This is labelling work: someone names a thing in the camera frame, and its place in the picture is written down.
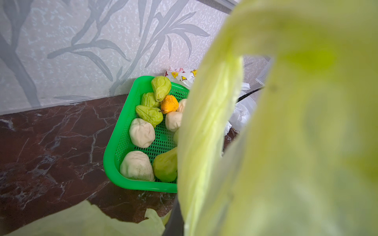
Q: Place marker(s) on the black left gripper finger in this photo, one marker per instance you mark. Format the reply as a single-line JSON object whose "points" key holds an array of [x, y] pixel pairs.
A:
{"points": [[175, 225]]}

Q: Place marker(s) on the green avocado print plastic bag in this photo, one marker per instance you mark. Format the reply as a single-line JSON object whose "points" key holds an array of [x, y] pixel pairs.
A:
{"points": [[306, 164]]}

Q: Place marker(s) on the green pear middle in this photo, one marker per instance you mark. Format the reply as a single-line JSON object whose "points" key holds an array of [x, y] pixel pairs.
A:
{"points": [[165, 166]]}

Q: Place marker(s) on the white pear front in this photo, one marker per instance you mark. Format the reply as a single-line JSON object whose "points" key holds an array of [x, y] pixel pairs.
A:
{"points": [[136, 166]]}

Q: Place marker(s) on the white pear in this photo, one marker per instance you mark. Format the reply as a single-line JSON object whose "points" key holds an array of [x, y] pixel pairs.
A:
{"points": [[182, 105], [173, 121], [142, 133], [136, 166]]}

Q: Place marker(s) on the green plastic perforated basket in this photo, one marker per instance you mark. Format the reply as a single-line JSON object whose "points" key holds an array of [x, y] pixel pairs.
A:
{"points": [[120, 143]]}

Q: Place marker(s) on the white pear upper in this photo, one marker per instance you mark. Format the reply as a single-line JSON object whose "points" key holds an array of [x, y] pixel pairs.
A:
{"points": [[173, 121]]}

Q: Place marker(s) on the green pear with stem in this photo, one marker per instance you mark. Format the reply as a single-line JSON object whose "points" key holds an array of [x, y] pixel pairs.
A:
{"points": [[152, 115]]}

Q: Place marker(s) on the orange pear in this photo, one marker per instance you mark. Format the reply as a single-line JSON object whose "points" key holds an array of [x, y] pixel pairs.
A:
{"points": [[169, 104]]}

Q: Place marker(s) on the white pear far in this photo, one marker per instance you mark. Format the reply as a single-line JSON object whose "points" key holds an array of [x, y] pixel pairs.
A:
{"points": [[182, 105]]}

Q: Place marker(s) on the green pear front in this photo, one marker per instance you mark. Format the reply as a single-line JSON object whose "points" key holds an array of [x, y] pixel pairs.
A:
{"points": [[148, 99]]}

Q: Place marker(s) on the white plastic bag far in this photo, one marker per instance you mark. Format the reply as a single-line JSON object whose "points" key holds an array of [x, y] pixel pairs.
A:
{"points": [[242, 112]]}

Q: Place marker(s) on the green pear top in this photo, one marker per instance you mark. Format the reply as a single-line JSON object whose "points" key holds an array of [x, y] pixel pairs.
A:
{"points": [[161, 86]]}

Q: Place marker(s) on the patterned white plastic bag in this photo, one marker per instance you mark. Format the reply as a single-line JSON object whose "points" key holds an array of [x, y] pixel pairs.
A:
{"points": [[182, 76]]}

